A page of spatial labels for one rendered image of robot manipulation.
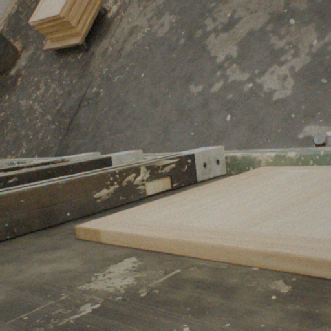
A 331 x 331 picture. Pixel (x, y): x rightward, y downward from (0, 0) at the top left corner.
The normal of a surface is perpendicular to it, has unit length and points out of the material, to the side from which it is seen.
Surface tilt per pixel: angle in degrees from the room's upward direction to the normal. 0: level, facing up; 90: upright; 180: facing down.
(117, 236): 36
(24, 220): 90
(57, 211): 90
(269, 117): 0
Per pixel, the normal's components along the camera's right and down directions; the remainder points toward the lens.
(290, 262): -0.65, 0.15
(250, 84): -0.59, -0.45
